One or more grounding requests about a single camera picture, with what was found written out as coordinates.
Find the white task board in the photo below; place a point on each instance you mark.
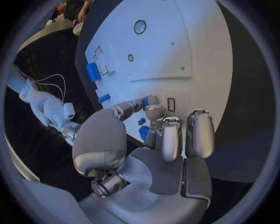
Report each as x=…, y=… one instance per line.
x=157, y=61

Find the blue cylinder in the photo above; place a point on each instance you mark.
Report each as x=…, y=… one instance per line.
x=145, y=103

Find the small blue peg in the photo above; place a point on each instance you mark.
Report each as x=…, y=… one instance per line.
x=142, y=121

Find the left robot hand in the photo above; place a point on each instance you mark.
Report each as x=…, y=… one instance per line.
x=135, y=175

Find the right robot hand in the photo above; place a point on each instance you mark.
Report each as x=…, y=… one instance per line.
x=71, y=131

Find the blue gear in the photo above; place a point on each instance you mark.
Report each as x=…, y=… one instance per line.
x=144, y=133

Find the blue block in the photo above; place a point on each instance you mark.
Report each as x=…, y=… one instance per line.
x=93, y=71

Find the person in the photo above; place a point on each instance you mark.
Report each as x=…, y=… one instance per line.
x=75, y=8

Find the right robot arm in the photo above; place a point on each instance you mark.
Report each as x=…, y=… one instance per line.
x=50, y=106

